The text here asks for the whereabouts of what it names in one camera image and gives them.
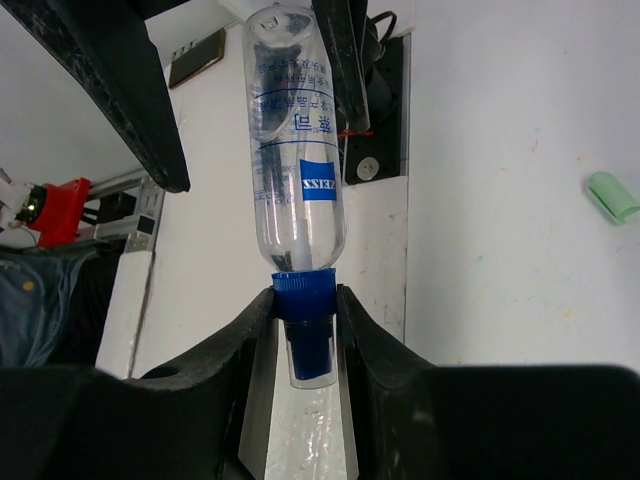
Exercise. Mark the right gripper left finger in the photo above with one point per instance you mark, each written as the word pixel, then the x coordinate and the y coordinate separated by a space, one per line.
pixel 203 415

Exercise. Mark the clear spray bottle blue cap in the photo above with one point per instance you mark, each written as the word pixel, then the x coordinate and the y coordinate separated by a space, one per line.
pixel 297 189

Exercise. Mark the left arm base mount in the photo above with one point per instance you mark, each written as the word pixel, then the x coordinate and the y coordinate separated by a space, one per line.
pixel 380 152

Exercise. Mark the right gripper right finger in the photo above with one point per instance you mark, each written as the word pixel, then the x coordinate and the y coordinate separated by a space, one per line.
pixel 406 418

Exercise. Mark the green marker cap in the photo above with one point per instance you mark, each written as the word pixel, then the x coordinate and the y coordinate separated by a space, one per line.
pixel 612 197

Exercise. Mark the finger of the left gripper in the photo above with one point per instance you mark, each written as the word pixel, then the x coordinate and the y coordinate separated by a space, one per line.
pixel 342 25
pixel 105 47

